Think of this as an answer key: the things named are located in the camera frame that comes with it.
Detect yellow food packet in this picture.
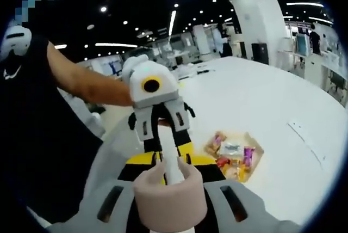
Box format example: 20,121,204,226
224,159,253,182

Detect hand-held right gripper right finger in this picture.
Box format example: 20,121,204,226
186,154,300,233

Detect beige hexagonal container tray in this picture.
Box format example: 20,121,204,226
203,131,265,183

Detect black cabinet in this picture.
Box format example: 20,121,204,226
251,42,270,65

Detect bright purple food packet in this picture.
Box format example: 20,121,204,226
243,146,256,167

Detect clear grey food packet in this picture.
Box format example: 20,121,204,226
219,140,243,157

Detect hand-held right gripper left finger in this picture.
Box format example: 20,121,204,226
46,152,164,233

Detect long white counter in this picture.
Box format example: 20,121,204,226
285,50,348,100

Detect red food packet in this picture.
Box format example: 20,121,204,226
216,156,232,168

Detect white worn chest device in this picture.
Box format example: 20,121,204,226
0,24,33,61

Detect teal display machine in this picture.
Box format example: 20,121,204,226
296,33,310,57

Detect tan purple food packet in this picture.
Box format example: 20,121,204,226
204,132,228,156

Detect pink food tongs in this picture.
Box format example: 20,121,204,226
132,118,204,233

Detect white square pillar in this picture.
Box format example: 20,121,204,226
228,0,289,66
192,24,212,61

